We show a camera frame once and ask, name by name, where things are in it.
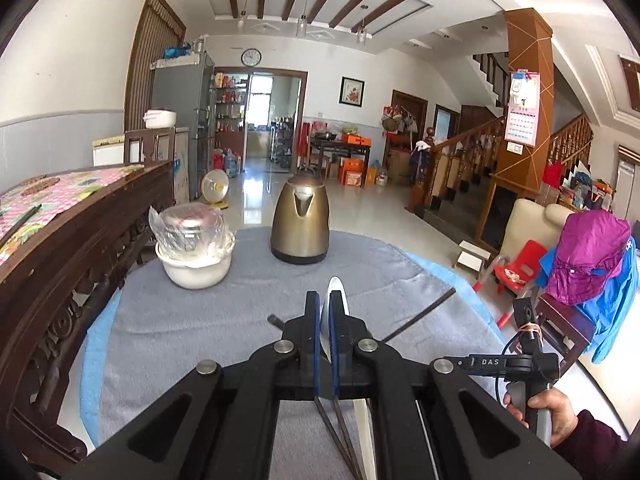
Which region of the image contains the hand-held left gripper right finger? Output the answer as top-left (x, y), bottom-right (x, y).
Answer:
top-left (330, 294), bottom-right (583, 480)

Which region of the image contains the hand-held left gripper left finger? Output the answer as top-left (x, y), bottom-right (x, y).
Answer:
top-left (65, 291), bottom-right (321, 480)

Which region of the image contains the white ceramic spoon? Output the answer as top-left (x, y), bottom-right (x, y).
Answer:
top-left (322, 276), bottom-right (346, 361)

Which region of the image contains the person's right forearm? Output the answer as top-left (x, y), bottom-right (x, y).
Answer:
top-left (552, 409), bottom-right (635, 480)

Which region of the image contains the person's right hand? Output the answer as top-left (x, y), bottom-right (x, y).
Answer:
top-left (502, 387), bottom-right (579, 449)

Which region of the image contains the brown wooden chair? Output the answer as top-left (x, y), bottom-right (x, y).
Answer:
top-left (534, 290), bottom-right (596, 361)

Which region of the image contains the grey towel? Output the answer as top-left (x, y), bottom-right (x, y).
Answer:
top-left (100, 230), bottom-right (506, 480)

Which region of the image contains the bronze electric kettle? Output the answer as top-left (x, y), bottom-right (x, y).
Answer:
top-left (270, 172), bottom-right (330, 265)

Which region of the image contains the grey cane red grip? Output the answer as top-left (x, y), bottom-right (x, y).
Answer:
top-left (472, 255), bottom-right (512, 293)

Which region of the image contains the red plastic child chair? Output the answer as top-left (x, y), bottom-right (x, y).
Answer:
top-left (492, 240), bottom-right (548, 295)

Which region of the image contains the white step stool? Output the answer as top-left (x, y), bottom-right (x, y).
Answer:
top-left (454, 241), bottom-right (491, 272)

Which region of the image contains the purple jacket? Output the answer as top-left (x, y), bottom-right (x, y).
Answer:
top-left (545, 209), bottom-right (632, 306)

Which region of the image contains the white inner pot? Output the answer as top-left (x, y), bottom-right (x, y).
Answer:
top-left (156, 232), bottom-right (236, 290)

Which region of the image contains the beige chair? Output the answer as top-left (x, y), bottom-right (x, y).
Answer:
top-left (500, 199), bottom-right (583, 283)

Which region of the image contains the orange carton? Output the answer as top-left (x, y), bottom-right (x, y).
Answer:
top-left (338, 157), bottom-right (369, 189)

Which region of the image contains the round fan heater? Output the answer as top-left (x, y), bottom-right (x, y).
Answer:
top-left (200, 170), bottom-right (232, 210)

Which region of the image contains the dark wooden table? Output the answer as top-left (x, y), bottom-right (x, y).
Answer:
top-left (310, 137), bottom-right (372, 177)

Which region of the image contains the white chest freezer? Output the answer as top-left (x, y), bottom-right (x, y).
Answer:
top-left (152, 127), bottom-right (192, 202)

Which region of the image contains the wooden staircase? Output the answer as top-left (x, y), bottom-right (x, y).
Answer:
top-left (407, 52), bottom-right (596, 241)

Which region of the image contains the blue round mat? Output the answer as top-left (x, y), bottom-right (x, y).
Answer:
top-left (80, 252), bottom-right (506, 448)

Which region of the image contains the bottle shelf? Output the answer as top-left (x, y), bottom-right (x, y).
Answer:
top-left (215, 72), bottom-right (249, 133)

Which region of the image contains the framed flower picture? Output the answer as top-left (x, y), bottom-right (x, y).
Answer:
top-left (339, 76), bottom-right (365, 107)

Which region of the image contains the dark wooden chair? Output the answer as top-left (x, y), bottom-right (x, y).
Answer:
top-left (124, 127), bottom-right (176, 166)

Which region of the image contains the carved wooden sideboard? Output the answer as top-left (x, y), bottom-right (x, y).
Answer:
top-left (0, 160), bottom-right (176, 476)

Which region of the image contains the white rice cooker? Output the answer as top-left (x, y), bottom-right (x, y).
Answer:
top-left (143, 109), bottom-right (178, 130)

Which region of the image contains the grey refrigerator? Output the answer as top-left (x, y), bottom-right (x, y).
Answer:
top-left (151, 57), bottom-right (216, 202)

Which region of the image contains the small white cabinet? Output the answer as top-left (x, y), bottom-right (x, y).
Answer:
top-left (92, 136), bottom-right (126, 167)

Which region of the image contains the pink checkered cloth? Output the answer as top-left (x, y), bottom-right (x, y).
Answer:
top-left (0, 166), bottom-right (146, 267)

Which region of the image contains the brown slatted door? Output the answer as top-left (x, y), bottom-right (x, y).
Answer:
top-left (125, 0), bottom-right (187, 133)

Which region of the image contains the orange tiled pillar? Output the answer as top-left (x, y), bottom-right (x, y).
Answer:
top-left (492, 8), bottom-right (555, 196)

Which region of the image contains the black cable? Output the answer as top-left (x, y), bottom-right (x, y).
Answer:
top-left (495, 329), bottom-right (527, 403)

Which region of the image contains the pink wall calendar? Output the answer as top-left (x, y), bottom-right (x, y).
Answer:
top-left (504, 71), bottom-right (541, 147)

